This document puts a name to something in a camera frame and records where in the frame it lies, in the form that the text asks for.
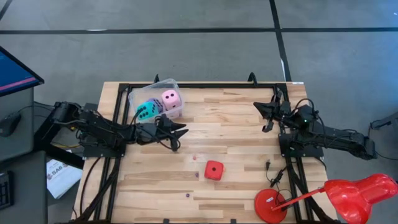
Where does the yellow cable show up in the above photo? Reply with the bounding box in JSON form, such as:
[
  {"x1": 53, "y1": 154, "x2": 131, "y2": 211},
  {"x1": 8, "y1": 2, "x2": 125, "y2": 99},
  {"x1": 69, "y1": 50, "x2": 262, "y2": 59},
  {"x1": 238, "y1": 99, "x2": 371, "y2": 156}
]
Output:
[{"x1": 51, "y1": 141, "x2": 82, "y2": 149}]

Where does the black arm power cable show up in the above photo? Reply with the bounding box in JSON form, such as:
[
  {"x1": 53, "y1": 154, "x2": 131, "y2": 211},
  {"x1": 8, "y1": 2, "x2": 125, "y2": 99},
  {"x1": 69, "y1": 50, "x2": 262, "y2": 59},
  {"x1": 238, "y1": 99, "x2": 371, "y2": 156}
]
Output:
[{"x1": 79, "y1": 157, "x2": 103, "y2": 218}]

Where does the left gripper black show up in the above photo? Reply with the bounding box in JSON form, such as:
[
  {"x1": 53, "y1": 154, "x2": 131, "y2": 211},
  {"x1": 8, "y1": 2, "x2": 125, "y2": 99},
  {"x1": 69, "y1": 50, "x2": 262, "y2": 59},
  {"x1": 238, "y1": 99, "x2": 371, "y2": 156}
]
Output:
[{"x1": 136, "y1": 114, "x2": 190, "y2": 152}]

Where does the red desk lamp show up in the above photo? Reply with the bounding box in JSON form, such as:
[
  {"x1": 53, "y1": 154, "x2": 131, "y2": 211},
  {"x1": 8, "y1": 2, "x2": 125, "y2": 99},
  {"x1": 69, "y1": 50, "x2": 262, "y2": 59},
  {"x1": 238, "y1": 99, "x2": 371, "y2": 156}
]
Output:
[{"x1": 253, "y1": 172, "x2": 398, "y2": 224}]

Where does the black computer mouse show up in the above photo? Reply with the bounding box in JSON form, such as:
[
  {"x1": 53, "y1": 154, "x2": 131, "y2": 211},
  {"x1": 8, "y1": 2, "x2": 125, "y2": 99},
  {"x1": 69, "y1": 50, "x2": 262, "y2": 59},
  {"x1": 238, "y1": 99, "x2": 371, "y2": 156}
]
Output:
[{"x1": 0, "y1": 112, "x2": 22, "y2": 138}]

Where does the purple foam die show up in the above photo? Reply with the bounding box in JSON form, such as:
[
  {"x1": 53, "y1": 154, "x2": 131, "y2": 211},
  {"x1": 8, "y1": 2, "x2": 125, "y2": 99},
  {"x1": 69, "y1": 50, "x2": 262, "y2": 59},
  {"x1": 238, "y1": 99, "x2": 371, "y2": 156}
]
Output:
[{"x1": 148, "y1": 98, "x2": 165, "y2": 114}]

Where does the black keyboard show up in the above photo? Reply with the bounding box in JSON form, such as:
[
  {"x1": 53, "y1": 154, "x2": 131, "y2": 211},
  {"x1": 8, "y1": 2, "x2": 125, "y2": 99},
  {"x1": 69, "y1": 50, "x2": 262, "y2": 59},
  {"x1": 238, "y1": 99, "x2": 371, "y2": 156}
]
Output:
[{"x1": 0, "y1": 170, "x2": 15, "y2": 211}]

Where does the black desk stand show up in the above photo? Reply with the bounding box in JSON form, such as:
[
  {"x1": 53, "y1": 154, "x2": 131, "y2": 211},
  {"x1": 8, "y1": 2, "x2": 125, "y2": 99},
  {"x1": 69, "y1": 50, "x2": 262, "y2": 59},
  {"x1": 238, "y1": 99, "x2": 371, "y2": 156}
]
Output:
[{"x1": 33, "y1": 124, "x2": 85, "y2": 170}]

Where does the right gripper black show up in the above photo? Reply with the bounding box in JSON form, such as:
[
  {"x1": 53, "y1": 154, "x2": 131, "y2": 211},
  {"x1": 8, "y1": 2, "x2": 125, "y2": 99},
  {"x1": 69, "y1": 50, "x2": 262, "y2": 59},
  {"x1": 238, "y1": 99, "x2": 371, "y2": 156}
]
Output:
[{"x1": 253, "y1": 91, "x2": 295, "y2": 133}]

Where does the white paper booklet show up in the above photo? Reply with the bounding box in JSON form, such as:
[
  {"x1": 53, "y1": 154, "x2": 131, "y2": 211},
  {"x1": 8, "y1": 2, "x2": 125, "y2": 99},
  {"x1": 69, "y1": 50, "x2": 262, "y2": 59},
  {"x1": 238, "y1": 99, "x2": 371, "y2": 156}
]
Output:
[{"x1": 46, "y1": 150, "x2": 83, "y2": 200}]

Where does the black computer monitor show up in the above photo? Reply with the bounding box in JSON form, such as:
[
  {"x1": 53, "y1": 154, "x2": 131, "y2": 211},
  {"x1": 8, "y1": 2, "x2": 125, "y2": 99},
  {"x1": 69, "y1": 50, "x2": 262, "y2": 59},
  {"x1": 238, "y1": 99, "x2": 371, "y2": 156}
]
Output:
[{"x1": 0, "y1": 45, "x2": 45, "y2": 98}]

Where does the clear plastic container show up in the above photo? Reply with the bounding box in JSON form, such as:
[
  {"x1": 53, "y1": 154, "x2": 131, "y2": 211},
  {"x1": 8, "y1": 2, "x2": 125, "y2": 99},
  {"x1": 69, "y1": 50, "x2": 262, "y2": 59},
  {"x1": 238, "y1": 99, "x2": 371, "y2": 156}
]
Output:
[{"x1": 127, "y1": 78, "x2": 185, "y2": 123}]

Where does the black aluminium table frame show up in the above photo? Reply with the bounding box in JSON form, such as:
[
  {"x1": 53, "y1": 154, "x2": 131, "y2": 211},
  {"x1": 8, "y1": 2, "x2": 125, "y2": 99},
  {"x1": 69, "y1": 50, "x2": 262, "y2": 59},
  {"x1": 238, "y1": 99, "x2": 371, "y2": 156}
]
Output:
[{"x1": 73, "y1": 81, "x2": 340, "y2": 224}]

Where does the black chair base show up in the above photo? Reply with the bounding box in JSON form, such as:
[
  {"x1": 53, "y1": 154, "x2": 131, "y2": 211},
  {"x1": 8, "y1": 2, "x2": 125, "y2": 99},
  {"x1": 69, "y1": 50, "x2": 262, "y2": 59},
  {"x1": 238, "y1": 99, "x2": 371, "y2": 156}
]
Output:
[{"x1": 369, "y1": 111, "x2": 398, "y2": 131}]

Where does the red foam die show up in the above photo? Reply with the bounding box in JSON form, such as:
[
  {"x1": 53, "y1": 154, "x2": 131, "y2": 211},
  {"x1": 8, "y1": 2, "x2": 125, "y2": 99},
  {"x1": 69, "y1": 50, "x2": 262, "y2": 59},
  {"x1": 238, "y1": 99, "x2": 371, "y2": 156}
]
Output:
[{"x1": 204, "y1": 160, "x2": 225, "y2": 182}]

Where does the grey desk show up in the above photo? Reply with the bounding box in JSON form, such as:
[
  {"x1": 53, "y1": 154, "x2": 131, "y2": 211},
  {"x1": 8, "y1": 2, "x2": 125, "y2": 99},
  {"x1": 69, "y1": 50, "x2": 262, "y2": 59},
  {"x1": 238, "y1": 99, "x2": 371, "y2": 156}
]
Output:
[{"x1": 0, "y1": 88, "x2": 49, "y2": 224}]

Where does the black lamp power cable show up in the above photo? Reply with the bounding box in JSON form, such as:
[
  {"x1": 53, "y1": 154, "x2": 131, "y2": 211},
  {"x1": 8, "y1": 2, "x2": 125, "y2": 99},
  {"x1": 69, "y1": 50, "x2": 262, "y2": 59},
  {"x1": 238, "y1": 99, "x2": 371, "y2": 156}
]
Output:
[{"x1": 265, "y1": 159, "x2": 292, "y2": 205}]

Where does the teal foam die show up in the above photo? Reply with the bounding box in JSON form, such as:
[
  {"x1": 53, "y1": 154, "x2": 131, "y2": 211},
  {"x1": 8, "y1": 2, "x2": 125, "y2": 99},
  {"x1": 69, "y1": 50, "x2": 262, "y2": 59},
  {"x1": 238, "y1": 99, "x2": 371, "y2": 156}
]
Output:
[{"x1": 135, "y1": 101, "x2": 160, "y2": 122}]

